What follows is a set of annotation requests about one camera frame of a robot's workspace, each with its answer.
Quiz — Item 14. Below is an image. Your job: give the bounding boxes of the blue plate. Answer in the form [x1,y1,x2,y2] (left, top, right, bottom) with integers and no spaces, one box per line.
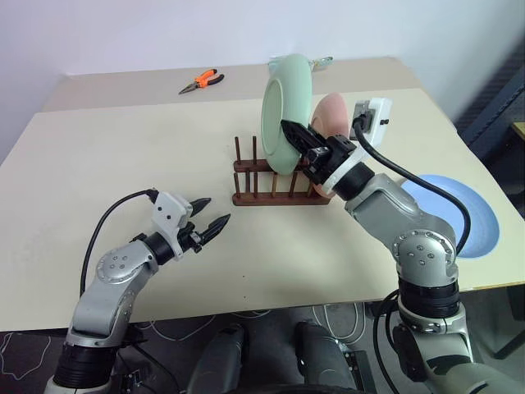
[399,173,502,260]

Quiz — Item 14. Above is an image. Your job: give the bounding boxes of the orange handled pliers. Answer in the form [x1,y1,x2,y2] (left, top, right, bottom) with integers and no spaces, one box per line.
[177,68,226,96]

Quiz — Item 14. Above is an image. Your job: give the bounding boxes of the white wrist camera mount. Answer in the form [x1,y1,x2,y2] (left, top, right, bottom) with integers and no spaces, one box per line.
[150,191,194,263]
[322,96,393,195]

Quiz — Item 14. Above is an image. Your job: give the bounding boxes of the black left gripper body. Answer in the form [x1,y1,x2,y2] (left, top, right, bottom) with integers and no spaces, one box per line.
[176,221,207,254]

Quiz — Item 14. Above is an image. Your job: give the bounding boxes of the dark slatted cabinet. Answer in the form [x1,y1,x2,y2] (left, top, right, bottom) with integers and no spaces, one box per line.
[454,43,525,166]

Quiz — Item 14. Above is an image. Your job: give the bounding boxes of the pink plate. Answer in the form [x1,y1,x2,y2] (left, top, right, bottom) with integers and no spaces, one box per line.
[308,92,352,197]

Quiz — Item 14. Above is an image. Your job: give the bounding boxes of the white floor cable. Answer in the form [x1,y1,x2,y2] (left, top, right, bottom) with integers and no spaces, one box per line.
[310,302,371,342]
[147,309,272,342]

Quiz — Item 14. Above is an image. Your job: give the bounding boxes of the wooden dish rack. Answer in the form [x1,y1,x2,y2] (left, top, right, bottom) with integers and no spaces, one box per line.
[231,135,334,207]

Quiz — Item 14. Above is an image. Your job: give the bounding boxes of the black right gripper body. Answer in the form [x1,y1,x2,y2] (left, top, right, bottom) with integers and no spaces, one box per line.
[301,133,358,184]

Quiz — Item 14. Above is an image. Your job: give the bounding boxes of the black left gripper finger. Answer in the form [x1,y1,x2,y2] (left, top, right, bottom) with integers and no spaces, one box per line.
[200,213,232,247]
[189,197,212,219]

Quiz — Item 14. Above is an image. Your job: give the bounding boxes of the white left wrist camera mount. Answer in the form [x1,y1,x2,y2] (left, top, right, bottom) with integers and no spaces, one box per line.
[150,191,194,263]

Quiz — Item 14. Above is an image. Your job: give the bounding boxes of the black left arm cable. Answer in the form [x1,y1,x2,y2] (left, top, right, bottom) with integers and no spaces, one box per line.
[80,187,161,295]

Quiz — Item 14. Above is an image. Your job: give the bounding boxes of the dark grey rounded housing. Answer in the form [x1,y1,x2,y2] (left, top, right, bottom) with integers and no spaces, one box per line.
[294,321,358,394]
[187,323,250,394]

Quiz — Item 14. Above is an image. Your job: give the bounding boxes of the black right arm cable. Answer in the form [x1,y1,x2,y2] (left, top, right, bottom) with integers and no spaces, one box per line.
[350,109,473,258]

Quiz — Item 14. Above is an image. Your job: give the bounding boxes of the green plate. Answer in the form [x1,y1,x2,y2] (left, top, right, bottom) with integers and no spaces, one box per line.
[260,53,315,176]

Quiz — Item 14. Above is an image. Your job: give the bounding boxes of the small metal tool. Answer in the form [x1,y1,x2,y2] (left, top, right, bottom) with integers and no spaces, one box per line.
[308,56,335,72]

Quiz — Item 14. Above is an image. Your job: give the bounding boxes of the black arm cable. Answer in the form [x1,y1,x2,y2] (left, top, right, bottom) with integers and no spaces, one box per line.
[350,109,473,258]
[80,187,161,295]

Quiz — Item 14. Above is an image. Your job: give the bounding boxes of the dark table leg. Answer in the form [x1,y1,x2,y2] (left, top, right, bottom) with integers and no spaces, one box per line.
[486,282,525,362]

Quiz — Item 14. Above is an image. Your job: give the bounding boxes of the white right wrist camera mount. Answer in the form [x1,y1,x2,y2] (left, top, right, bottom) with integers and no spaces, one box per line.
[322,96,393,195]

